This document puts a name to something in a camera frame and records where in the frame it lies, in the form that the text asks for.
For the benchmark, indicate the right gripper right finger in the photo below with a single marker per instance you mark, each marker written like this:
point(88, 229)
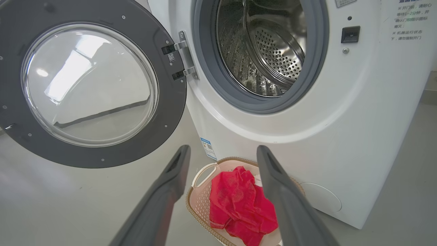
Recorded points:
point(290, 212)

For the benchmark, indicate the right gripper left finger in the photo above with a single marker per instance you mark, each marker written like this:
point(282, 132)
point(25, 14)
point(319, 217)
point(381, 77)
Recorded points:
point(160, 205)

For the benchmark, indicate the red cloth garment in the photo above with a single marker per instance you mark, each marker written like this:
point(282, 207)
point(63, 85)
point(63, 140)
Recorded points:
point(235, 201)

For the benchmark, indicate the round dark glass washer door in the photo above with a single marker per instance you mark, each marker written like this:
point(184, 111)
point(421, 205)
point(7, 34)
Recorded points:
point(164, 102)

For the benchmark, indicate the cream laundry basket brown rim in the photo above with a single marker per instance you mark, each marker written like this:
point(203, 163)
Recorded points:
point(201, 201)

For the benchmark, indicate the white front-load washing machine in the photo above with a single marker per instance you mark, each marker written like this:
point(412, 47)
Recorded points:
point(341, 119)

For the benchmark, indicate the metal door hinge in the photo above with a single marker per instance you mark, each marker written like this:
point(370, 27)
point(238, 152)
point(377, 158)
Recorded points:
point(187, 54)

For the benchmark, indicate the stainless steel washing machine drum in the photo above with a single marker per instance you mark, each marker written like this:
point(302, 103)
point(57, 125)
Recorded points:
point(273, 51)

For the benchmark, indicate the black door latch socket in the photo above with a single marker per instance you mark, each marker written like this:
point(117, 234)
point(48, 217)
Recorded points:
point(350, 34)

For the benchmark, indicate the white warning label sticker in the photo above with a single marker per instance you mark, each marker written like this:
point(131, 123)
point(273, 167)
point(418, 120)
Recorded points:
point(345, 3)

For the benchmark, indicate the round white filter cover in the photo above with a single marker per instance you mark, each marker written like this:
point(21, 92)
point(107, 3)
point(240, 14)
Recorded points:
point(324, 198)

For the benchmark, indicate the blue energy label sticker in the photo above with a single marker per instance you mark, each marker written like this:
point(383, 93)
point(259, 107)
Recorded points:
point(208, 148)

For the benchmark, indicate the printed instruction text label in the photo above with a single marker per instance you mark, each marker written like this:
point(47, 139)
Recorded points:
point(409, 20)

